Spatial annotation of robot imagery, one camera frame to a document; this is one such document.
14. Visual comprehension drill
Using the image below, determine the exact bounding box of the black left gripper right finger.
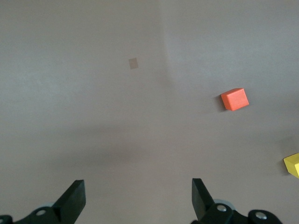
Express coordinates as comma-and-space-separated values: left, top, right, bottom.
190, 178, 284, 224

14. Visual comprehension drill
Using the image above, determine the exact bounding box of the small brown tape patch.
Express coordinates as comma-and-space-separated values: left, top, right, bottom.
128, 57, 139, 70

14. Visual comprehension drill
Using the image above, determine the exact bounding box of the orange wooden block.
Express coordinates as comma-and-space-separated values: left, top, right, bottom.
221, 88, 250, 112

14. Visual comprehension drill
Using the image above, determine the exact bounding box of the yellow wooden block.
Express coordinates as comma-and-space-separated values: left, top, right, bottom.
283, 153, 299, 179

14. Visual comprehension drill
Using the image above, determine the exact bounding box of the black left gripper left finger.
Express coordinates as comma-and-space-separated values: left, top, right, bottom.
0, 179, 86, 224

